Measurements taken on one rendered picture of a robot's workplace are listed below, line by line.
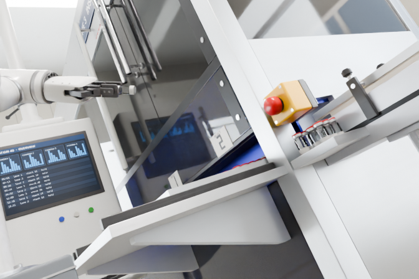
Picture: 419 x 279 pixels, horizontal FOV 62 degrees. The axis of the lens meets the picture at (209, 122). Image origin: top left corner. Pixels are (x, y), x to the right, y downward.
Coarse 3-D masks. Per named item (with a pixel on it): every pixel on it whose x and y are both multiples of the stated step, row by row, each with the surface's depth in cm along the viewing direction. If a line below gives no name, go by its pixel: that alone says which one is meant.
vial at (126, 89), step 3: (120, 87) 85; (123, 87) 85; (126, 87) 84; (129, 87) 84; (132, 87) 84; (135, 87) 86; (120, 90) 85; (123, 90) 84; (126, 90) 84; (129, 90) 84; (132, 90) 84; (135, 90) 86; (123, 93) 85; (126, 93) 85; (129, 93) 85; (132, 93) 85; (135, 93) 86
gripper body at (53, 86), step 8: (48, 80) 84; (56, 80) 84; (64, 80) 84; (72, 80) 84; (80, 80) 85; (88, 80) 86; (48, 88) 83; (56, 88) 82; (64, 88) 82; (72, 88) 82; (80, 88) 83; (48, 96) 83; (56, 96) 83; (64, 96) 82; (72, 96) 83
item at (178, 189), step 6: (258, 162) 81; (264, 162) 82; (240, 168) 78; (246, 168) 79; (252, 168) 79; (216, 174) 74; (222, 174) 75; (228, 174) 76; (198, 180) 72; (204, 180) 72; (210, 180) 73; (180, 186) 69; (186, 186) 70; (192, 186) 71; (168, 192) 68; (174, 192) 68
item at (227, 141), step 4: (224, 128) 93; (220, 132) 95; (224, 132) 93; (212, 136) 98; (216, 136) 97; (224, 136) 94; (228, 136) 92; (212, 140) 99; (216, 140) 97; (220, 140) 96; (224, 140) 94; (228, 140) 92; (216, 144) 97; (224, 144) 94; (228, 144) 93; (232, 144) 92; (216, 148) 98; (220, 148) 96; (224, 148) 94; (228, 148) 93; (216, 152) 98; (220, 152) 96; (224, 152) 95
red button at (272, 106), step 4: (268, 100) 73; (272, 100) 73; (276, 100) 73; (280, 100) 73; (264, 104) 74; (268, 104) 73; (272, 104) 72; (276, 104) 72; (280, 104) 73; (264, 108) 75; (268, 108) 73; (272, 108) 73; (276, 108) 72; (280, 108) 73; (268, 112) 74; (272, 112) 73; (276, 112) 73; (280, 112) 74
